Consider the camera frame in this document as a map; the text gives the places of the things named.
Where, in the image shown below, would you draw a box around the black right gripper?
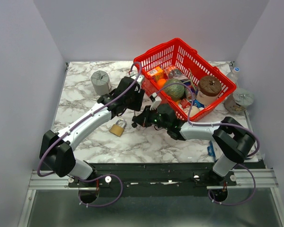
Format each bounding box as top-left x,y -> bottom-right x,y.
133,105 -> 169,130

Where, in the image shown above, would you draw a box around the black padlock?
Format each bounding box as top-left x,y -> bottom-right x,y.
132,111 -> 138,128

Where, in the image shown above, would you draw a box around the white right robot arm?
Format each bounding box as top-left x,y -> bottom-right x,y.
132,104 -> 256,185

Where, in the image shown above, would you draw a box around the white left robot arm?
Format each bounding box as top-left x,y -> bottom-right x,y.
39,74 -> 145,187

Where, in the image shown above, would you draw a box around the brass padlock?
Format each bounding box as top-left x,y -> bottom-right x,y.
109,119 -> 127,137

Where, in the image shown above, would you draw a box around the orange ball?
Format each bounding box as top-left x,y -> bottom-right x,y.
156,79 -> 167,89

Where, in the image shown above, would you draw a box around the orange yellow snack box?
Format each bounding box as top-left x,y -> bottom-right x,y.
147,66 -> 164,81

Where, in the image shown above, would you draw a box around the grey wrapped toilet roll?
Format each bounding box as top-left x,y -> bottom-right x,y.
90,70 -> 111,96

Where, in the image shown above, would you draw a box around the green netted melon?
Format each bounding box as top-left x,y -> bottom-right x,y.
163,79 -> 185,101

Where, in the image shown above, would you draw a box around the clear plastic snack bag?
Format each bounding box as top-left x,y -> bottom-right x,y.
164,65 -> 182,79

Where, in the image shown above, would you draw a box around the red bull drink can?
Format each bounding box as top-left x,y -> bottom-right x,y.
185,85 -> 196,102

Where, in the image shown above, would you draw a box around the red plastic shopping basket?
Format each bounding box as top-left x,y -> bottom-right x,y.
134,38 -> 237,122

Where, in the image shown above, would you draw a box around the brown wrapped toilet roll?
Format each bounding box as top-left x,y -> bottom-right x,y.
196,75 -> 222,106

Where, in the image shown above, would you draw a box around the blue razor package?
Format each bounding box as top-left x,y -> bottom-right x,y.
207,141 -> 216,157

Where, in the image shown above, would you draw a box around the grey roll on right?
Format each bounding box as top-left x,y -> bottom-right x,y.
224,87 -> 255,114

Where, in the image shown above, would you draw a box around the clear water bottle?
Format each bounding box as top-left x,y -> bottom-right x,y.
226,67 -> 240,84

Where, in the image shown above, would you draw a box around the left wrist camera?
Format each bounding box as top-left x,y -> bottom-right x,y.
129,71 -> 144,86

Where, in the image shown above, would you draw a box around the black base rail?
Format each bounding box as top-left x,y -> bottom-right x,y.
68,163 -> 236,198

